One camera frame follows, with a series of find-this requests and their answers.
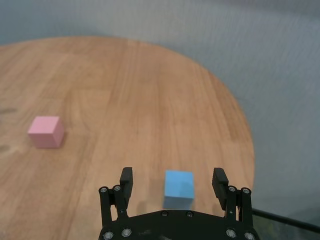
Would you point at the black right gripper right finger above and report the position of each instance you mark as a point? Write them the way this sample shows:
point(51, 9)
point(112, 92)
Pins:
point(220, 190)

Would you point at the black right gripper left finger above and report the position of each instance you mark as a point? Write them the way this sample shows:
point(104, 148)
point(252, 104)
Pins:
point(126, 190)

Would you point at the blue wooden cube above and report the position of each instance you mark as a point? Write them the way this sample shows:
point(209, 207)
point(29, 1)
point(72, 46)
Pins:
point(178, 187)

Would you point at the pink wooden cube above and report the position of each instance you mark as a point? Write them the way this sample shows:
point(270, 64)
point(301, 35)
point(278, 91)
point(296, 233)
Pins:
point(46, 132)

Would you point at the black floor bar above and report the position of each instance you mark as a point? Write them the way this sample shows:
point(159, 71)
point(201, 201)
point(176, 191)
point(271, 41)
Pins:
point(287, 220)

